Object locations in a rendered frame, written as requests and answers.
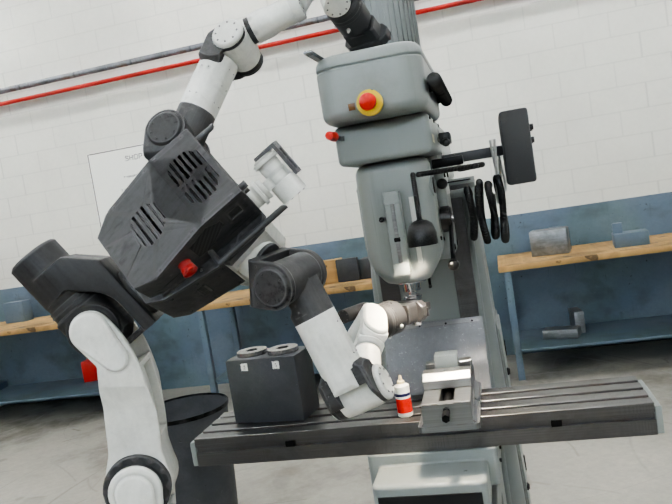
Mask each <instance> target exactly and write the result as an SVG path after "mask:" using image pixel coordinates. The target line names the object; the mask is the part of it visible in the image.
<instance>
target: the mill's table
mask: <svg viewBox="0 0 672 504"><path fill-rule="evenodd" d="M422 399H423V395H413V396H411V402H412V408H413V415H412V416H410V417H407V418H401V417H399V416H398V411H397V405H396V398H395V397H393V398H392V399H390V400H388V401H386V402H385V403H384V404H382V405H380V406H378V407H376V408H373V409H371V410H369V411H367V412H365V413H363V414H360V415H358V416H354V417H351V418H349V419H346V420H344V421H339V420H337V419H335V418H334V417H333V416H332V414H330V412H329V410H328V408H327V406H326V404H325V403H323V404H319V408H318V409H317V410H315V411H314V412H313V413H312V414H311V415H310V416H309V417H308V418H307V419H306V420H304V421H284V422H259V423H236V420H235V415H234V411H233V412H224V413H223V414H222V415H221V416H220V417H219V418H218V419H216V420H215V421H214V422H213V423H212V424H211V425H210V426H209V427H207V428H206V429H205V430H204V431H203V432H202V433H201V434H199V435H198V436H197V437H196V438H195V439H194V440H193V441H192V442H191V443H190V446H191V452H192V457H193V463H194V466H199V467H202V466H217V465H231V464H245V463H260V462H274V461H288V460H303V459H317V458H331V457H346V456H360V455H374V454H389V453H403V452H417V451H432V450H446V449H460V448H475V447H489V446H503V445H518V444H532V443H546V442H561V441H575V440H589V439H604V438H618V437H632V436H647V435H658V434H660V433H665V429H664V422H663V414H662V406H661V405H660V404H659V402H658V401H657V400H656V398H655V397H654V396H653V394H652V393H651V391H650V390H649V389H648V387H647V386H646V385H645V383H644V382H643V381H642V380H637V378H636V377H635V376H626V377H615V378H604V379H592V380H581V381H570V382H559V383H547V384H536V385H525V386H514V387H502V388H491V389H481V428H479V429H474V430H461V431H449V432H436V433H423V434H422V433H419V428H418V426H419V422H420V418H421V415H422V412H421V402H422Z"/></svg>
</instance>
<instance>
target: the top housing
mask: <svg viewBox="0 0 672 504"><path fill-rule="evenodd" d="M432 72H434V71H433V69H432V67H431V65H430V63H429V62H428V60H427V58H426V56H425V54H424V53H423V51H422V49H421V47H420V46H419V45H418V44H417V43H415V42H411V41H401V42H394V43H389V44H384V45H380V46H375V47H370V48H365V49H361V50H356V51H351V52H347V53H342V54H337V55H333V56H329V57H326V58H324V59H322V60H321V61H319V62H318V64H317V66H316V74H317V75H318V76H317V83H318V89H319V95H320V102H321V108H322V114H323V119H324V121H325V123H326V124H328V125H329V126H332V127H336V128H340V127H345V126H351V125H356V124H361V123H367V122H372V121H378V120H383V119H388V118H394V117H399V116H404V115H410V114H415V113H421V112H424V113H426V114H428V115H430V117H431V118H432V119H433V120H434V121H437V120H438V118H439V116H440V109H439V104H438V102H437V97H436V95H435V94H434V93H433V92H432V93H430V92H429V85H428V84H427V76H428V75H429V74H430V73H432ZM367 89H372V90H375V91H377V92H378V93H379V94H380V95H381V96H382V99H383V107H382V109H381V111H380V112H379V113H378V114H377V115H375V116H366V115H363V114H362V113H361V112H360V111H359V110H358V108H357V104H356V101H357V98H358V96H359V94H360V93H361V92H362V91H364V90H367ZM351 103H355V109H356V110H351V111H349V108H348V104H351Z"/></svg>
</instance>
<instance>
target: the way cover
mask: <svg viewBox="0 0 672 504"><path fill-rule="evenodd" d="M470 323H471V324H470ZM470 325H471V326H470ZM473 325H474V326H473ZM454 326H455V327H454ZM445 327H446V328H445ZM458 327H459V328H458ZM439 328H440V329H439ZM478 328H479V329H478ZM480 328H482V329H480ZM401 333H402V334H401ZM462 334H463V335H462ZM414 335H415V336H414ZM401 336H402V337H401ZM432 339H433V340H432ZM463 339H464V340H463ZM419 340H420V341H419ZM460 340H461V341H460ZM391 341H392V342H391ZM447 341H448V342H447ZM468 341H469V342H468ZM392 347H393V348H392ZM417 347H418V348H417ZM405 348H406V349H405ZM465 348H466V349H465ZM448 350H457V352H458V358H464V357H466V356H467V357H471V360H472V364H473V367H474V374H475V380H476V381H479V382H481V389H491V381H490V372H489V363H488V355H487V347H486V339H485V331H484V323H483V316H475V317H466V319H465V318H458V319H449V320H440V321H431V322H422V323H421V325H416V326H414V325H413V324H410V325H406V327H405V328H404V330H403V331H402V332H400V333H398V334H396V335H393V336H392V337H391V339H389V338H387V340H386V341H385V351H386V365H387V372H388V374H389V376H390V378H391V380H392V383H393V386H394V385H396V384H397V381H398V377H399V375H401V377H402V380H404V382H405V383H408V384H409V389H410V396H413V395H424V392H425V391H424V388H423V380H422V374H423V371H424V370H426V366H425V365H426V361H428V360H429V361H434V354H435V352H439V351H448ZM401 352H402V353H403V354H399V353H401ZM405 352H406V353H405ZM464 354H465V355H464ZM479 356H480V357H479ZM417 360H418V361H417ZM414 362H415V363H414ZM412 364H413V365H412ZM479 364H480V365H479ZM422 365H423V366H422ZM418 366H419V367H418ZM414 369H415V370H414ZM394 370H395V371H394ZM479 371H480V372H479ZM395 372H396V373H395ZM405 375H406V376H405ZM396 376H397V377H396ZM394 380H395V381H394ZM411 382H412V383H411ZM414 383H415V384H414ZM410 386H411V387H410ZM417 388H418V389H417ZM415 389H416V390H415Z"/></svg>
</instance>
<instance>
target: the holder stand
mask: <svg viewBox="0 0 672 504"><path fill-rule="evenodd" d="M225 363H226V369H227V374H228V380H229V386H230V392H231V397H232V403H233V409H234V415H235V420H236V423H259V422H284V421H304V420H306V419H307V418H308V417H309V416H310V415H311V414H312V413H313V412H314V411H315V410H317V409H318V408H319V399H318V393H317V387H316V381H315V375H314V369H313V363H312V358H311V356H310V354H309V353H308V351H307V349H306V347H305V346H298V344H295V343H288V344H281V345H277V346H273V347H271V348H268V349H267V347H266V346H255V347H249V348H245V349H242V350H239V351H238V352H237V355H236V356H234V357H232V358H230V359H229V360H227V361H226V362H225Z"/></svg>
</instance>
